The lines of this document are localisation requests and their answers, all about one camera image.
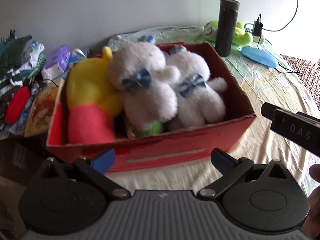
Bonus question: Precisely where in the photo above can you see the red cardboard box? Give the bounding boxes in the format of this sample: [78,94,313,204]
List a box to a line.
[46,42,256,172]

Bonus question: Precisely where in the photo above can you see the black charger cable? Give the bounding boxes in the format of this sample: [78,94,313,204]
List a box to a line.
[243,13,304,77]

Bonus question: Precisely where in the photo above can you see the red plush item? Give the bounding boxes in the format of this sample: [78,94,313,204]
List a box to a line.
[5,86,31,125]

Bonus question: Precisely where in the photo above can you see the purple tissue pack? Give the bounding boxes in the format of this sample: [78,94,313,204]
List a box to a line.
[44,44,71,72]

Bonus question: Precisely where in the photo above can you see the pile of clothes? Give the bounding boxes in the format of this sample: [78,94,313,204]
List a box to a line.
[1,29,46,140]

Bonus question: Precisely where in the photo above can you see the white power strip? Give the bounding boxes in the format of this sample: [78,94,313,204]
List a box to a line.
[253,34,265,44]

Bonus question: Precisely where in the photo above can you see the blue patterned tissue pack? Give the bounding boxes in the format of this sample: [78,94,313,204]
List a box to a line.
[68,48,93,68]

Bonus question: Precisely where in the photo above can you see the grey wall cable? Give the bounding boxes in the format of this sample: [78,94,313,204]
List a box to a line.
[261,0,302,33]

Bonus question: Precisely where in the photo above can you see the white bunny plush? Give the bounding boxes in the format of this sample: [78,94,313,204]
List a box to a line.
[167,45,228,130]

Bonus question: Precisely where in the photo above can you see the blue glasses case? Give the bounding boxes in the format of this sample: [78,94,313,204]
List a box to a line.
[241,46,278,68]

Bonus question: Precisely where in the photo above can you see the black power adapter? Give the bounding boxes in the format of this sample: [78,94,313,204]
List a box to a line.
[252,19,263,37]

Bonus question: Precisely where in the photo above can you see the green frog plush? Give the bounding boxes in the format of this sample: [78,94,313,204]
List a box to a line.
[203,20,254,48]

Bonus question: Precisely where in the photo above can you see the person's right hand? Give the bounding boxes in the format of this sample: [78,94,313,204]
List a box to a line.
[302,164,320,238]

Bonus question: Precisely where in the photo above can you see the black thermos bottle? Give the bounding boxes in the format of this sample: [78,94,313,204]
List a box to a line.
[215,0,240,57]

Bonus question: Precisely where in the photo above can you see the green pea pod plush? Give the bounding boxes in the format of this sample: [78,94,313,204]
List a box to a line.
[125,120,164,139]

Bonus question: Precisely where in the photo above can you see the yellow bear plush red shirt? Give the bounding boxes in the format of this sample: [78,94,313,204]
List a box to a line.
[66,47,123,145]

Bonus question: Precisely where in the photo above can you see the pink bunny plush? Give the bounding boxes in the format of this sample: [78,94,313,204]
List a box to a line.
[107,36,180,131]

